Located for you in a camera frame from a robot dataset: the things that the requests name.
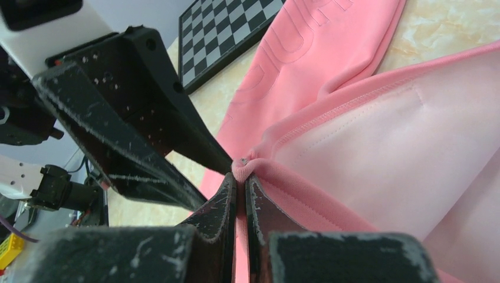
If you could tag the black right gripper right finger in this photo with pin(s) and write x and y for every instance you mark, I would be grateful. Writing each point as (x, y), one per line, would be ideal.
(281, 250)

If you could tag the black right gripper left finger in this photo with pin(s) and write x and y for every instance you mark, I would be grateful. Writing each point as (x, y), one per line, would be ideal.
(199, 249)

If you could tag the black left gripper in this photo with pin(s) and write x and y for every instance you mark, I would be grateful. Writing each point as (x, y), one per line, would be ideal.
(128, 162)

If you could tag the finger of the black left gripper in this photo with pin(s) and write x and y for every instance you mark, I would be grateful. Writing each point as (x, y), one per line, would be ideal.
(135, 75)

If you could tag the pink zip-up jacket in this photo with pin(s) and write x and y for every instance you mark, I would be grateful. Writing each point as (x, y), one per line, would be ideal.
(341, 148)

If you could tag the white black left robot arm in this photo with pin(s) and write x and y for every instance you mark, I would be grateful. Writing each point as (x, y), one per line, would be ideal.
(39, 35)

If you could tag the black white checkerboard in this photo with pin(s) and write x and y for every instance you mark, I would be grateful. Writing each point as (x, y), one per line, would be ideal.
(213, 33)

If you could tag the yellow toy block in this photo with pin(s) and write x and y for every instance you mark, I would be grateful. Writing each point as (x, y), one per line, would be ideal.
(11, 247)

